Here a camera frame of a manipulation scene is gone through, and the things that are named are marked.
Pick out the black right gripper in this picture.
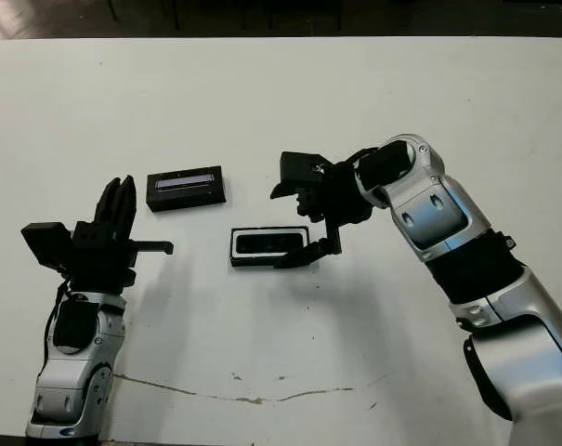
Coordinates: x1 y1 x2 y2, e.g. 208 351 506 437
269 161 375 271

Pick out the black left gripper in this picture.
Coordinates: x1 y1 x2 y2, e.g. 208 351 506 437
66 175 176 290

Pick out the small black camera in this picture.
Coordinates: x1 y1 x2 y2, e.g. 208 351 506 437
236 233 305 256

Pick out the black box lid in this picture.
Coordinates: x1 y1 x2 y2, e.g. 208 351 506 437
146 164 229 214

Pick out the black box base white insert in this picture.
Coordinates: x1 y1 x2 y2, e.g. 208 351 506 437
229 226 321 270

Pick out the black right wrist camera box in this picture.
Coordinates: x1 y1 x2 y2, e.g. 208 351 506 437
279 151 331 194

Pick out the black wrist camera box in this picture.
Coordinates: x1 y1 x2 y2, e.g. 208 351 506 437
279 151 331 194
20 222 73 269

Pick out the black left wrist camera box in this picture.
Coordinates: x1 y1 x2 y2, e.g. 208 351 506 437
20 222 73 269

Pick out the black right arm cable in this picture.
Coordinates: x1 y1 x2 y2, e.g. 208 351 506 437
329 147 380 174

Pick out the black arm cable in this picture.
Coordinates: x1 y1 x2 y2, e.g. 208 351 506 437
41 277 73 374
329 147 380 174

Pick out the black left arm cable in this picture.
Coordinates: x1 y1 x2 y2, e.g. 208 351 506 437
41 277 73 374

